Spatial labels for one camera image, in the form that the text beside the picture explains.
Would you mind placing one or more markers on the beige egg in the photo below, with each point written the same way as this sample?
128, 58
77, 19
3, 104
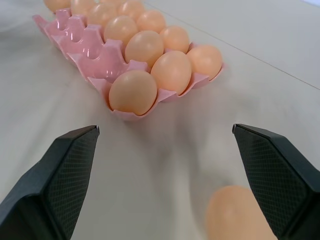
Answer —
120, 29
81, 6
110, 1
144, 48
151, 21
100, 13
131, 8
133, 92
175, 38
235, 215
171, 72
205, 60
56, 4

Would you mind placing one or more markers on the pink plastic egg tray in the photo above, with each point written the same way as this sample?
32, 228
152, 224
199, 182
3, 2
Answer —
100, 53

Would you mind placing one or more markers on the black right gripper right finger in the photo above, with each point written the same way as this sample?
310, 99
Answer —
277, 175

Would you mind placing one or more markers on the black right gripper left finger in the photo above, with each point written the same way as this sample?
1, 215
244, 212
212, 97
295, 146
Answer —
50, 185

